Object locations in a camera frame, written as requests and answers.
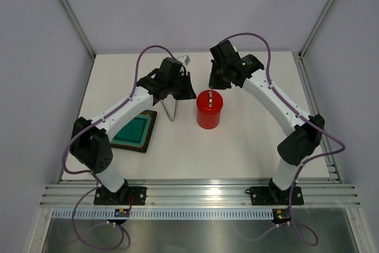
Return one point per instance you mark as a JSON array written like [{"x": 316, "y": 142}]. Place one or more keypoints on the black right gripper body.
[{"x": 223, "y": 70}]

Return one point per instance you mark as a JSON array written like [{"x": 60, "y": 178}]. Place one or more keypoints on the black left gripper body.
[{"x": 171, "y": 85}]

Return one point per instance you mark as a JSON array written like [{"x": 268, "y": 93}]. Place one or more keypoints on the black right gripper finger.
[
  {"x": 224, "y": 85},
  {"x": 214, "y": 75}
]

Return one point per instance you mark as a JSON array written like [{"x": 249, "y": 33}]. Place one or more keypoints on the stainless steel tongs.
[{"x": 170, "y": 106}]

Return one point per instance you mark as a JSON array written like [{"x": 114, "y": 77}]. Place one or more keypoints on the red lid with metal handle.
[{"x": 209, "y": 102}]

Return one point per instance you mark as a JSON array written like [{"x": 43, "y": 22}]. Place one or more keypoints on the red cylindrical canister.
[{"x": 209, "y": 117}]

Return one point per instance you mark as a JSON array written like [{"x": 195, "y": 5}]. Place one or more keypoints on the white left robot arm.
[{"x": 91, "y": 139}]

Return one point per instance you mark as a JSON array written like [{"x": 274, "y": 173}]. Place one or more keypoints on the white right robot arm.
[{"x": 303, "y": 131}]

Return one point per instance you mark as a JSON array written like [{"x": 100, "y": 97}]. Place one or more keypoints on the black green square plate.
[{"x": 136, "y": 135}]

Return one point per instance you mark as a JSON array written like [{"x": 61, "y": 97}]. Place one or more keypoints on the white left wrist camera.
[{"x": 184, "y": 59}]

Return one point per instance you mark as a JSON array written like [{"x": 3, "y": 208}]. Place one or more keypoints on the aluminium mounting rail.
[{"x": 222, "y": 193}]

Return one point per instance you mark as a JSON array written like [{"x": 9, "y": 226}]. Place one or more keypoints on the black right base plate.
[{"x": 266, "y": 196}]

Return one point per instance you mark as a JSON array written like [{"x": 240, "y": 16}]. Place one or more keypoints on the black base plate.
[
  {"x": 266, "y": 196},
  {"x": 134, "y": 195}
]

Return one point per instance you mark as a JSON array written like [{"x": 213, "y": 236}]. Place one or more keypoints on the left aluminium frame post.
[{"x": 70, "y": 14}]

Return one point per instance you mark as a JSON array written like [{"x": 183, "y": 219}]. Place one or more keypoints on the aluminium frame post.
[
  {"x": 316, "y": 28},
  {"x": 70, "y": 14}
]

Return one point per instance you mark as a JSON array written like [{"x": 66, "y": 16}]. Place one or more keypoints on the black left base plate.
[{"x": 134, "y": 195}]

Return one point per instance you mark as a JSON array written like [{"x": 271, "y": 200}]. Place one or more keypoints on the right aluminium frame post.
[{"x": 316, "y": 28}]

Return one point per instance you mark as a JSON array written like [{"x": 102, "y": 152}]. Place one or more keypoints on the white slotted cable duct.
[{"x": 165, "y": 214}]

